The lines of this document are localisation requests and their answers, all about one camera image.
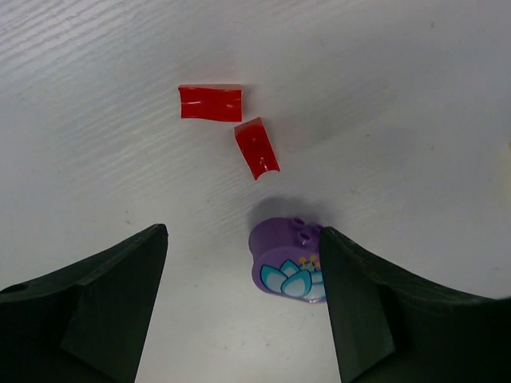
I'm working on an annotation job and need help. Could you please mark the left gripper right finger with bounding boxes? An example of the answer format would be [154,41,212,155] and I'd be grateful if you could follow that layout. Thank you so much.
[319,227,510,382]

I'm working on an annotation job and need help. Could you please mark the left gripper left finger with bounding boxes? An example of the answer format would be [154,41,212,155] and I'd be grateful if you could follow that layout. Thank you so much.
[1,224,168,382]

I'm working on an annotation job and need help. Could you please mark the purple flower lego piece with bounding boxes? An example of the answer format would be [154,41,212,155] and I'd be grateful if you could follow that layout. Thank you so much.
[248,217,326,303]

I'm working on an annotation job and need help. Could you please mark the flat red tile lower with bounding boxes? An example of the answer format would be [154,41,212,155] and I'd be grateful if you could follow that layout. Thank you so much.
[234,117,280,180]

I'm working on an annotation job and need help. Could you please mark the flat red tile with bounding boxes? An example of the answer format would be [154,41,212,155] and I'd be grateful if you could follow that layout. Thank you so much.
[234,117,280,180]
[177,84,243,122]

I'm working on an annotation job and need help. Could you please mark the flat red tile upper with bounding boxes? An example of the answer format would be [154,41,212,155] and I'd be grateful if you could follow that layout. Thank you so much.
[177,84,243,122]

